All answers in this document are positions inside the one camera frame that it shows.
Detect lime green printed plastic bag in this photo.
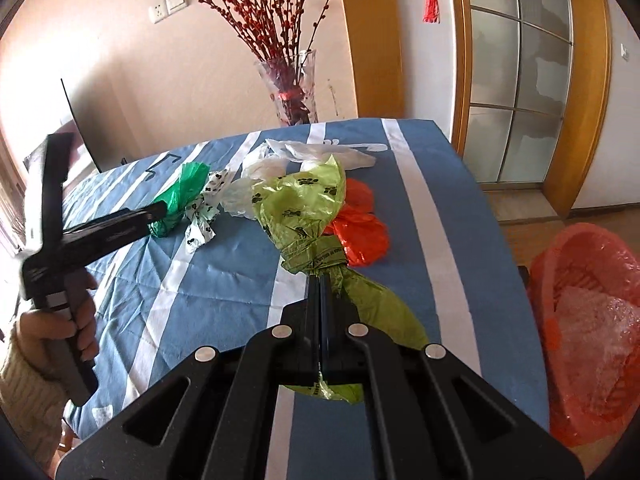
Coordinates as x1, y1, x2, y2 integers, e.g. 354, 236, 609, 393
251, 154, 431, 404

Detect wooden door frame pillar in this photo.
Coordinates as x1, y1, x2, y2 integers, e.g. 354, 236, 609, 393
334, 0, 406, 122

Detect dark green plastic bag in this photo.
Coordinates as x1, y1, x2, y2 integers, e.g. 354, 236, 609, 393
147, 161, 210, 239

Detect red berry branches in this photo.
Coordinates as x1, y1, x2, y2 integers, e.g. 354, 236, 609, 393
139, 0, 357, 82

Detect person's left forearm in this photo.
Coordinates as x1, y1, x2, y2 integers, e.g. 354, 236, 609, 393
0, 327, 77, 467

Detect clear glass vase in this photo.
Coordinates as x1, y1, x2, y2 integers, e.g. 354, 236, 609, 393
254, 49, 321, 127

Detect white black printed plastic bag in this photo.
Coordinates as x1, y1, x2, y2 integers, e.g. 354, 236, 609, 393
183, 170, 236, 256

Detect wooden frosted glass door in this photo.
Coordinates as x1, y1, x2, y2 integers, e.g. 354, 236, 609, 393
447, 0, 614, 219

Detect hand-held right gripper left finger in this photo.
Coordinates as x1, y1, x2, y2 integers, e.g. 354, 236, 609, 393
54, 274, 322, 480

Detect translucent white plastic bag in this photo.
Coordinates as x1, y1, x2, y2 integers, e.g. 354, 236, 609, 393
220, 157, 286, 221

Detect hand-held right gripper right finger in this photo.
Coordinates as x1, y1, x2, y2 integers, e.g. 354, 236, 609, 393
321, 275, 587, 480

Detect large orange plastic bag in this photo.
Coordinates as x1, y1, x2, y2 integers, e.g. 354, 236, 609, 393
322, 177, 391, 267

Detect blue white striped tablecloth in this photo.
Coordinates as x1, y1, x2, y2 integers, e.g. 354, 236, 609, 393
60, 117, 551, 442

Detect person's left hand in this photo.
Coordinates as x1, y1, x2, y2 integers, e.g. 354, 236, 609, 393
15, 296, 101, 377

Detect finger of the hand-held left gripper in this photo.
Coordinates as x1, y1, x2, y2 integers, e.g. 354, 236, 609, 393
61, 202, 170, 249
67, 217, 167, 267

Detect large clear bubble wrap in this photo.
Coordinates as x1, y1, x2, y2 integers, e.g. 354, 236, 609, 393
555, 285, 640, 412

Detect trash bin with red liner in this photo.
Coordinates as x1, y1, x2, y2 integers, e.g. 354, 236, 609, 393
527, 222, 640, 449

